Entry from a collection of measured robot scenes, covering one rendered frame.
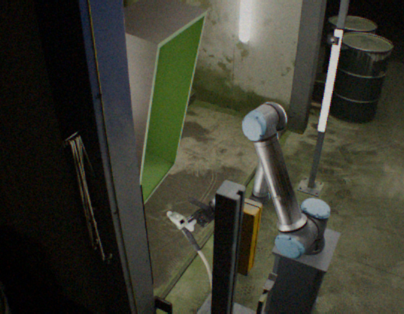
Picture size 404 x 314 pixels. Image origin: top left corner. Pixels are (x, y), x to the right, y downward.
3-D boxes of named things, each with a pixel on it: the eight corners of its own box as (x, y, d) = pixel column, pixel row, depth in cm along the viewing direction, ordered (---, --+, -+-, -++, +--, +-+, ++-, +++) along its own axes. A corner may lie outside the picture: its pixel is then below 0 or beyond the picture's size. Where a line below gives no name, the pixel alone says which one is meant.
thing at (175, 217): (207, 251, 197) (181, 212, 196) (199, 257, 196) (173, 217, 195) (190, 238, 245) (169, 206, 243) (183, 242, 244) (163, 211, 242)
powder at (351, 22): (381, 24, 466) (381, 23, 466) (367, 35, 432) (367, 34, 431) (339, 15, 493) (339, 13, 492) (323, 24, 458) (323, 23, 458)
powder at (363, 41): (339, 32, 437) (339, 31, 436) (387, 38, 426) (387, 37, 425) (341, 48, 395) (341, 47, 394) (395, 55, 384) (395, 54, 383)
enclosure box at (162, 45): (89, 194, 267) (95, 22, 189) (134, 146, 312) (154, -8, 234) (135, 216, 261) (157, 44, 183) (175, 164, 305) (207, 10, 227)
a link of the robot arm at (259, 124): (321, 242, 198) (279, 100, 176) (304, 264, 187) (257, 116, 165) (296, 239, 209) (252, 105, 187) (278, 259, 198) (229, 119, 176)
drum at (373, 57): (325, 99, 489) (337, 29, 437) (372, 105, 478) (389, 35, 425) (326, 122, 443) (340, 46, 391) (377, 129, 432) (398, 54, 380)
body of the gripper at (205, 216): (202, 229, 206) (221, 215, 208) (192, 214, 205) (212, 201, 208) (199, 227, 213) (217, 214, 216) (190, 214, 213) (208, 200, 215)
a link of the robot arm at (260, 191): (273, 90, 189) (255, 195, 232) (259, 99, 182) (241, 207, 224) (295, 99, 184) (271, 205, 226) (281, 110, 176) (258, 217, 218)
